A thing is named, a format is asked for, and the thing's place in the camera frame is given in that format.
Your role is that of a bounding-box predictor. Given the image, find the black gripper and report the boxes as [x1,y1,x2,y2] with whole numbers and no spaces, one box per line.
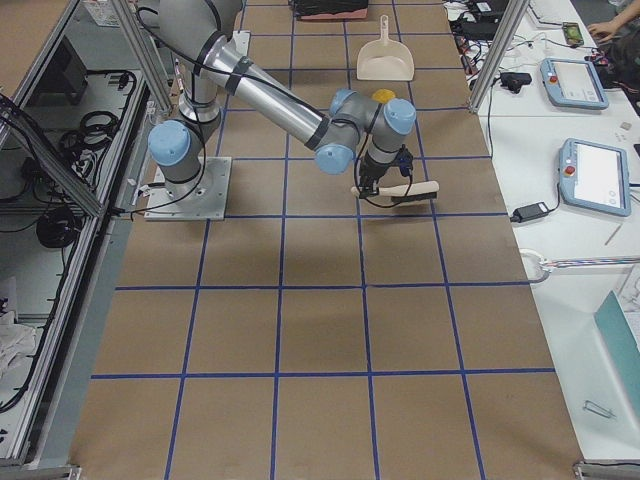
[355,147,399,197]

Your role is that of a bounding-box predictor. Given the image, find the beige hand brush black bristles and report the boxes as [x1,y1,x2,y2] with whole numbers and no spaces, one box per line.
[351,181,440,205]

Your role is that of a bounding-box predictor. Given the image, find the beige plastic dustpan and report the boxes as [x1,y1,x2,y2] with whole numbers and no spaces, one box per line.
[356,15,415,82]

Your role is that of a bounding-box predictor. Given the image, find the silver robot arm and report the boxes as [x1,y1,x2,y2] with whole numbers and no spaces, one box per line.
[136,1,427,203]

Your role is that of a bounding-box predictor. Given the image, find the bin with black bag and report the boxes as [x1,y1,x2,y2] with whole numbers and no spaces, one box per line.
[289,0,369,20]

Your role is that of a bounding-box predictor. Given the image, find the person hand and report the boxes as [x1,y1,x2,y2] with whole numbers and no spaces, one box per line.
[587,20,620,42]

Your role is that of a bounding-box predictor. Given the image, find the yellow lemon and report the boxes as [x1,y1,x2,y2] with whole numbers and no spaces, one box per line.
[371,89,396,104]

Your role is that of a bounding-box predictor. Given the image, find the black power adapter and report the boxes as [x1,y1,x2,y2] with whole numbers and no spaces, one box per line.
[510,202,551,223]

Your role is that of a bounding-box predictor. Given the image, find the black webcam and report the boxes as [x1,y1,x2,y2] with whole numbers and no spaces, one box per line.
[500,72,532,94]

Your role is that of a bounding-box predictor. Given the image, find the near blue teach pendant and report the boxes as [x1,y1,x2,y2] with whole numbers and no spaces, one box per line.
[558,138,631,217]

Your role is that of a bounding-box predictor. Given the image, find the blue teach pendant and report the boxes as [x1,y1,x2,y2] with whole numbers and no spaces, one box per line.
[558,138,631,217]
[540,58,609,110]

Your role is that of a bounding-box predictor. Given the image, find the far blue teach pendant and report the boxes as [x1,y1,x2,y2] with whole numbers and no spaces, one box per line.
[540,58,609,110]

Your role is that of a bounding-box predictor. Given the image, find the teal folder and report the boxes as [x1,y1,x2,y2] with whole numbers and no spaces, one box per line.
[595,291,639,404]

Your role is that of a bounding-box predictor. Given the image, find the white crumpled cloth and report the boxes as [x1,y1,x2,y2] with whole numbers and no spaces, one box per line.
[0,277,37,386]

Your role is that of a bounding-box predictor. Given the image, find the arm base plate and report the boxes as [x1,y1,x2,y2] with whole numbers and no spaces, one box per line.
[144,156,232,221]

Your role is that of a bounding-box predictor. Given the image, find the aluminium frame post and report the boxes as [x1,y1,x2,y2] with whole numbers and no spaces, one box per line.
[468,0,529,114]

